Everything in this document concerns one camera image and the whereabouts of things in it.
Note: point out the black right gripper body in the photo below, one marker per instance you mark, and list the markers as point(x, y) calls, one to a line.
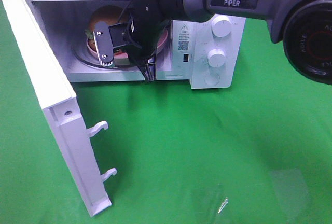
point(138, 36)

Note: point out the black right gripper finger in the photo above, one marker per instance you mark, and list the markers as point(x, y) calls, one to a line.
point(146, 63)

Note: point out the pink plate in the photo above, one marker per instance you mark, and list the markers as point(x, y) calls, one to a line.
point(121, 58)

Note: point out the burger with lettuce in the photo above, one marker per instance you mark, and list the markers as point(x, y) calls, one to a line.
point(109, 14)

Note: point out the round door release button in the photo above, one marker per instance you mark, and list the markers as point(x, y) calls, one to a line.
point(212, 79)

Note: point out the white microwave door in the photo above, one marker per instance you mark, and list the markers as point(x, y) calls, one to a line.
point(58, 102)

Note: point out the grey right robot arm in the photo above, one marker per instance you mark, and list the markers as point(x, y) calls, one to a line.
point(303, 26)

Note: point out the white microwave oven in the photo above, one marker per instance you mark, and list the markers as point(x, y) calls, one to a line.
point(203, 53)

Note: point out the white timer knob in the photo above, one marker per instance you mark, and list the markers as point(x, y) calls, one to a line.
point(216, 58)

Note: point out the white power knob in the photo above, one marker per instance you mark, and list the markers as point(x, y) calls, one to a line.
point(221, 26)

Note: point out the glass turntable plate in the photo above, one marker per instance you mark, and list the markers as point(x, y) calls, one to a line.
point(81, 53)

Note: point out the clear tape patch centre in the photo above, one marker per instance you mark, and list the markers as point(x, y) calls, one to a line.
point(210, 204)

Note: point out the clear tape patch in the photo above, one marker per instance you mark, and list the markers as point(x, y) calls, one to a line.
point(291, 191)
point(210, 204)

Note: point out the clear tape patch right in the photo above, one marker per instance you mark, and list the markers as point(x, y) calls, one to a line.
point(291, 191)

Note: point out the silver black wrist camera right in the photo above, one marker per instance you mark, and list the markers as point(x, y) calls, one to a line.
point(104, 45)

